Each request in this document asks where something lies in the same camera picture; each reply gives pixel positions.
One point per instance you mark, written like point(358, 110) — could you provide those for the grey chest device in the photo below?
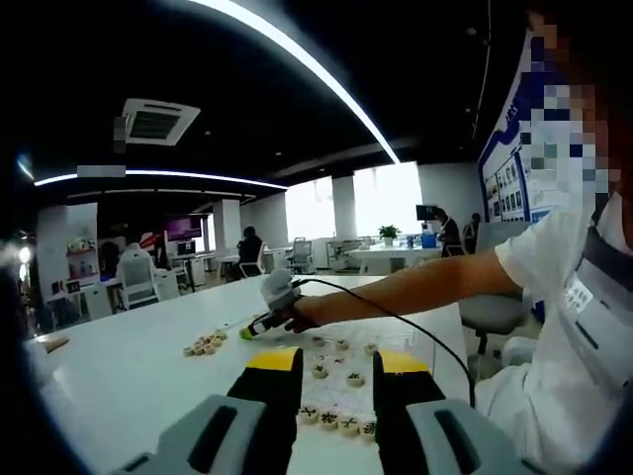
point(593, 297)

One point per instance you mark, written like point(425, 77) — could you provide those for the purple wall screen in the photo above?
point(184, 228)

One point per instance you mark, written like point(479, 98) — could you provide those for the thin ceiling light strip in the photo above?
point(198, 176)

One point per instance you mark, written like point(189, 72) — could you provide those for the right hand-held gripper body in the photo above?
point(279, 292)

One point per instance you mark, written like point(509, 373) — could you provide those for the shelf of colourful items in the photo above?
point(81, 262)

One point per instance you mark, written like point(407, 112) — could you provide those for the white office desk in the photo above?
point(395, 257)

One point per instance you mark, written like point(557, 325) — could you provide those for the ceiling air conditioner vent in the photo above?
point(158, 121)

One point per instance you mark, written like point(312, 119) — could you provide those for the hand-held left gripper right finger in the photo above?
point(430, 435)

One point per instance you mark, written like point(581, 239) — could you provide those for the computer monitor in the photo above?
point(426, 212)

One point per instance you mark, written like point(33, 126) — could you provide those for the pile of chess pieces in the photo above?
point(205, 344)

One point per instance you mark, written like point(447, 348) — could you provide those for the person's right hand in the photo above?
point(301, 321)

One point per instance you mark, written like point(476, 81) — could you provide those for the white gaming chair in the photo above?
point(138, 277)

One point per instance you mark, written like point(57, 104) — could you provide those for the large potted plant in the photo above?
point(389, 232)

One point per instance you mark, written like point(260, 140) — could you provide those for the set of placed chess pieces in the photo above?
point(354, 379)

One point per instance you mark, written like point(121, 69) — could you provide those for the wide ceiling light strip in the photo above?
point(316, 68)

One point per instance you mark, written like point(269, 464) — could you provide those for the grey office chair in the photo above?
point(494, 314)

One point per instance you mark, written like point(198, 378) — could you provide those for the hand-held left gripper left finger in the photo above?
point(222, 435)

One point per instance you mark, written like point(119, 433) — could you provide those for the white paper chessboard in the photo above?
point(336, 396)

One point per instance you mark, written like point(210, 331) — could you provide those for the white mesh office chair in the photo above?
point(299, 255)

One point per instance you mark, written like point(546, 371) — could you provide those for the blue white wall poster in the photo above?
point(499, 198)

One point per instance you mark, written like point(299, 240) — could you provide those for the blue crate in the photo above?
point(428, 240)

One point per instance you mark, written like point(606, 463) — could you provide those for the person in white shirt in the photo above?
point(534, 396)

